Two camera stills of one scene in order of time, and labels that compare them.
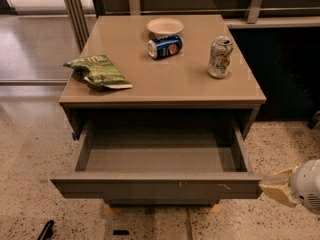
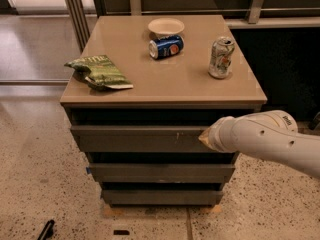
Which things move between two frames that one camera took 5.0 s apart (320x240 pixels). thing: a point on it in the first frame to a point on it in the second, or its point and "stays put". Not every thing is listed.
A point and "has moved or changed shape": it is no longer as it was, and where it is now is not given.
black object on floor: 47,231 stays put
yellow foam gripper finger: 281,193 to 204,137
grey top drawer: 162,161 has moved or changed shape
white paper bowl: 165,26 stays put
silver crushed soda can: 219,58 stays put
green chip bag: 98,72 stays put
